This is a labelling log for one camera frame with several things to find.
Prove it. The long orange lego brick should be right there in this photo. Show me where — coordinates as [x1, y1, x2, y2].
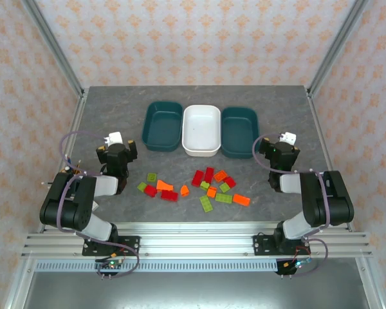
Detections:
[232, 194, 251, 207]

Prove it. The teal plastic container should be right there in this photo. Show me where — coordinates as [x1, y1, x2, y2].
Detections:
[221, 106, 261, 160]
[141, 100, 184, 153]

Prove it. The white plastic container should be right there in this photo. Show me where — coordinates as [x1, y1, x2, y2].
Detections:
[181, 105, 222, 158]

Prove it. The long green lego brick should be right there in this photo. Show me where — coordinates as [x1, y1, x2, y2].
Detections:
[199, 194, 214, 214]

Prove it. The black controller board with LED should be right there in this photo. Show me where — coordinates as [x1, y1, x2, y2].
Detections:
[96, 259, 125, 278]
[275, 257, 313, 277]

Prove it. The wide aluminium mounting beam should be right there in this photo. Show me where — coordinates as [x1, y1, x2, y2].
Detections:
[21, 221, 374, 258]

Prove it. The grey metal panel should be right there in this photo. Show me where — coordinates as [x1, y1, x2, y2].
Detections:
[19, 272, 371, 309]

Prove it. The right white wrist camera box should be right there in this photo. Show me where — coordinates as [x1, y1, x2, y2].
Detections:
[278, 131, 297, 145]

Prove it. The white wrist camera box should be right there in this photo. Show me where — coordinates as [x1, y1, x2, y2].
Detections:
[103, 131, 124, 145]
[278, 131, 297, 145]

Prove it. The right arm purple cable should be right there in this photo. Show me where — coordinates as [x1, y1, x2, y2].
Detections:
[252, 133, 329, 277]

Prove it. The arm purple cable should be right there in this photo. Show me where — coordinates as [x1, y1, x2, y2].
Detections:
[57, 131, 141, 280]
[252, 133, 329, 277]

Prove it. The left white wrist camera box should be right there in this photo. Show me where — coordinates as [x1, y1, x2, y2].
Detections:
[103, 131, 124, 145]

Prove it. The aluminium table side rail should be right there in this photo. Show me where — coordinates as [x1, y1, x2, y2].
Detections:
[305, 86, 356, 232]
[37, 88, 89, 233]

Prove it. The yellow power connector with wires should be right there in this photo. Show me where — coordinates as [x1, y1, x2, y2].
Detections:
[95, 249, 128, 262]
[282, 246, 312, 268]

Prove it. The aluminium frame post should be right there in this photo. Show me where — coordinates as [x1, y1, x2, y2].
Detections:
[307, 0, 371, 97]
[21, 0, 86, 97]

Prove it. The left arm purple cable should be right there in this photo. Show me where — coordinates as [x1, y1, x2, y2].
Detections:
[57, 131, 141, 280]

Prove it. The grey slotted cable duct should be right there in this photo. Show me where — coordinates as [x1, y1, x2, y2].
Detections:
[34, 260, 279, 273]

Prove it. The short aluminium frame strut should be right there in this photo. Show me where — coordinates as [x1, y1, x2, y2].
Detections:
[3, 257, 36, 309]
[355, 257, 386, 309]

